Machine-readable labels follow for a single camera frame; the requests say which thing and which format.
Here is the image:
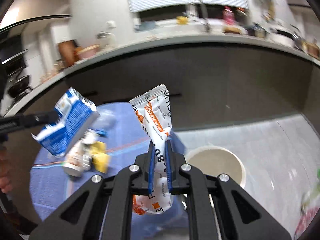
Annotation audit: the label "white orange snack wrapper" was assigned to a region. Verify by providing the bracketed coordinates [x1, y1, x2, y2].
[130, 84, 173, 215]

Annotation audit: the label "yellow snack wrapper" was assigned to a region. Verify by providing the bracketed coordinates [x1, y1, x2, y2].
[89, 141, 111, 174]

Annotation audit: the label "blue white milk carton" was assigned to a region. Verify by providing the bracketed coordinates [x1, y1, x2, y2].
[32, 87, 99, 158]

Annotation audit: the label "white orange paper cup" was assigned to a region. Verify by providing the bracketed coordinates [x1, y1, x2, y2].
[62, 141, 84, 177]

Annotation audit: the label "white round trash bin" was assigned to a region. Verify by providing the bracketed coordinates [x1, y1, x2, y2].
[185, 145, 246, 189]

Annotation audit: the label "grey kitchen countertop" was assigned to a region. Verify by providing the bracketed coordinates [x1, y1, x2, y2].
[4, 34, 319, 117]

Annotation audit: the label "kitchen faucet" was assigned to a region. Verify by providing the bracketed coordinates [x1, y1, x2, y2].
[189, 0, 212, 34]

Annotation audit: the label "person's left hand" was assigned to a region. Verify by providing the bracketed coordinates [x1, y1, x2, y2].
[0, 147, 12, 193]

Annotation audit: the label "blue striped tablecloth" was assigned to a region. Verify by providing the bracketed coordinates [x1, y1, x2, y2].
[29, 101, 190, 239]

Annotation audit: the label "black wok on stove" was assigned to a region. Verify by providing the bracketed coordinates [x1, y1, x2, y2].
[8, 75, 33, 98]

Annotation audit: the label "small blue foil wrapper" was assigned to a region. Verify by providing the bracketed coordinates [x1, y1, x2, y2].
[93, 129, 108, 138]

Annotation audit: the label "crushed clear plastic bottle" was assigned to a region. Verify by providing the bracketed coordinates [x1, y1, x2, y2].
[95, 111, 116, 130]

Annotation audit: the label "crumpled silver foil wrapper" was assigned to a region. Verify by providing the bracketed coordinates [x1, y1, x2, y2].
[80, 129, 98, 171]

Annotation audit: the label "dark base cabinets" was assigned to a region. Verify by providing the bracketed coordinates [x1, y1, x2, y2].
[12, 43, 319, 130]

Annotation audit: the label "wooden cutting board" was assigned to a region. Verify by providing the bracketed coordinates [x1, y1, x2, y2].
[58, 40, 76, 67]

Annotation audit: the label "stack of pink plates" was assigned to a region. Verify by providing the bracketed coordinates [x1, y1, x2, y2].
[75, 44, 100, 60]

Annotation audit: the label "white electric kettle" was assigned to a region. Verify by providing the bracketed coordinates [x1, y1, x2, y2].
[96, 21, 117, 49]

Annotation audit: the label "blue dish tray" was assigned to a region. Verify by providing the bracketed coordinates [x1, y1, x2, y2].
[135, 21, 157, 32]

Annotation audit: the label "yellow mug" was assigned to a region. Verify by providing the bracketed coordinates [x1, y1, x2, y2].
[176, 16, 189, 25]

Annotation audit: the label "pink dish soap bottle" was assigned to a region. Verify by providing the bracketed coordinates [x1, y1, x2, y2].
[223, 6, 234, 25]

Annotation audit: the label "colourful bag on floor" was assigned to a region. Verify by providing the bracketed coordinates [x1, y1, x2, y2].
[293, 169, 319, 239]

